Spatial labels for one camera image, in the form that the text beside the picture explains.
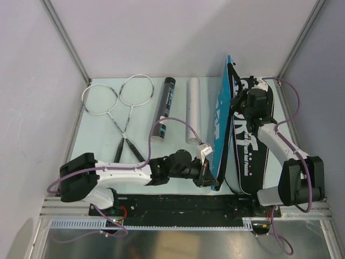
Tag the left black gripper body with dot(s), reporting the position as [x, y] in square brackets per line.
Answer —
[199, 181]

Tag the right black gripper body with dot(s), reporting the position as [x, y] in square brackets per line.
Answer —
[240, 104]

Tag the blue racket bag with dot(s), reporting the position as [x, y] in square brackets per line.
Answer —
[222, 132]

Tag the white shuttlecock tube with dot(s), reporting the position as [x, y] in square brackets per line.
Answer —
[194, 111]

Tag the black shuttlecock tube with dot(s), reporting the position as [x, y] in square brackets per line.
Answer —
[163, 109]

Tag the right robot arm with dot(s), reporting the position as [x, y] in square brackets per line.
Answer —
[302, 179]

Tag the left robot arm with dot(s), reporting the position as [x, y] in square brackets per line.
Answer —
[87, 179]

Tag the black racket bag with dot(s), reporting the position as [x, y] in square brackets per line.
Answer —
[250, 155]

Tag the white racket black grip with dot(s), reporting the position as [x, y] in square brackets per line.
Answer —
[136, 91]

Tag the white racket far left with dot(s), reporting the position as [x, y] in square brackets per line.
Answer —
[100, 100]

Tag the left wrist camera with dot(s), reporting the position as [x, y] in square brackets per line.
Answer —
[202, 151]

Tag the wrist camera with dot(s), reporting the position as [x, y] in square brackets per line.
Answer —
[202, 151]
[261, 84]

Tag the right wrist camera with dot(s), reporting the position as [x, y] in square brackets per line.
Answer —
[261, 84]

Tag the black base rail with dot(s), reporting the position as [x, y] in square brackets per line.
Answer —
[198, 211]

